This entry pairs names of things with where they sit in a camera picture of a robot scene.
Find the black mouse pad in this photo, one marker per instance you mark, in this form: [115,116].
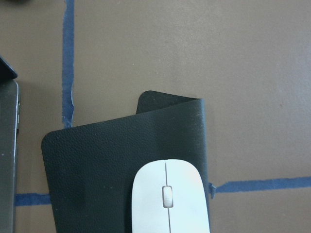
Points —
[90,169]

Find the white computer mouse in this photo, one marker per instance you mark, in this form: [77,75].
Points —
[168,197]

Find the grey laptop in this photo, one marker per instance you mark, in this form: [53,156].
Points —
[9,124]

